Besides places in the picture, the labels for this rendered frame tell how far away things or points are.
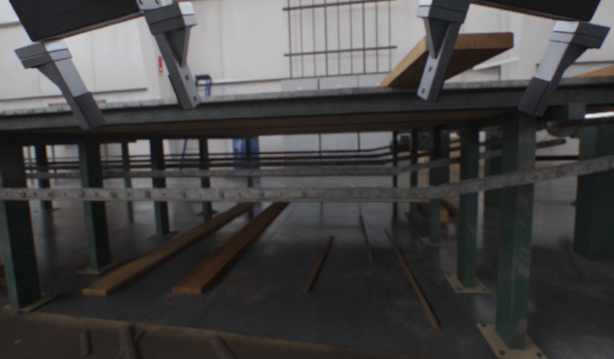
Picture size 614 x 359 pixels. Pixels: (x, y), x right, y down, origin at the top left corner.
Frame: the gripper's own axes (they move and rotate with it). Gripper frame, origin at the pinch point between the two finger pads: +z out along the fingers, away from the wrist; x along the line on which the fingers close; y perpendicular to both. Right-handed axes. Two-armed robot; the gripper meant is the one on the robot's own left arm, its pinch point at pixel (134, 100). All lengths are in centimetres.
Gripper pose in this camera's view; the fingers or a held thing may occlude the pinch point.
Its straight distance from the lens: 40.7
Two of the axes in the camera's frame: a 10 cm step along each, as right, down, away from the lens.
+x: -9.8, 1.4, 1.6
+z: 2.0, 8.7, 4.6
